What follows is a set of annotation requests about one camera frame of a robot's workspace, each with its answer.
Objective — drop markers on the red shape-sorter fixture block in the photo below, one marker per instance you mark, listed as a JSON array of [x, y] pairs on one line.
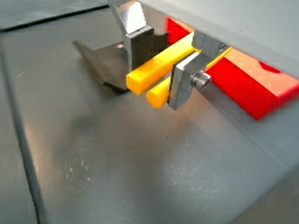
[[256, 86]]

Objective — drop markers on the yellow two-prong square-circle object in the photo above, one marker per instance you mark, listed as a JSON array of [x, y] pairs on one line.
[[147, 77]]

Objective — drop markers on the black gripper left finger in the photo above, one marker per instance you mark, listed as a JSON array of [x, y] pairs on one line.
[[138, 33]]

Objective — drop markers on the black curved regrasp stand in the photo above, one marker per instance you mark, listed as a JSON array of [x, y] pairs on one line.
[[108, 61]]

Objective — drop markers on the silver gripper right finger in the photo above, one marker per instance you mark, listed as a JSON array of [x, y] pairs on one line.
[[190, 71]]

